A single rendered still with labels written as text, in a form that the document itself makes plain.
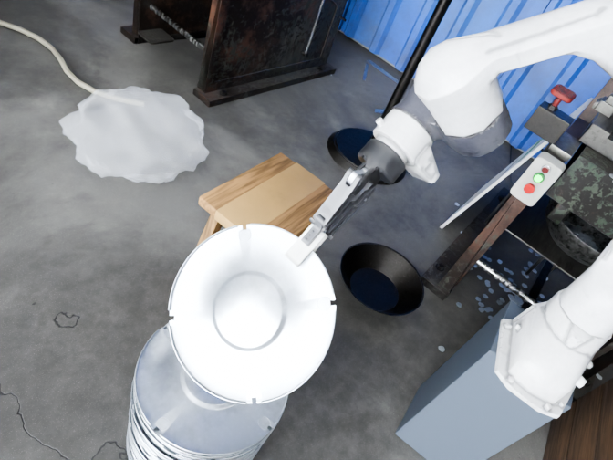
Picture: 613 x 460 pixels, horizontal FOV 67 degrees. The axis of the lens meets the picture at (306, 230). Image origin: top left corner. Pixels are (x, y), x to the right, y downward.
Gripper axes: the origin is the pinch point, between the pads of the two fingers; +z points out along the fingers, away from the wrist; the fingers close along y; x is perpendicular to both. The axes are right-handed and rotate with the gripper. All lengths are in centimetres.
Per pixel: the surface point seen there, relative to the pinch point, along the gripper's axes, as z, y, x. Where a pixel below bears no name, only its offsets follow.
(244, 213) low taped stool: 5.5, -33.9, -27.4
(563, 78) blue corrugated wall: -145, -169, -6
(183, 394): 35.3, -8.4, -1.0
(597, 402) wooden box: -19, -76, 69
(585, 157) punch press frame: -67, -62, 24
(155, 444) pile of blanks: 44.6, -7.5, 1.6
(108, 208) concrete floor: 35, -52, -72
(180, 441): 39.1, -4.5, 5.1
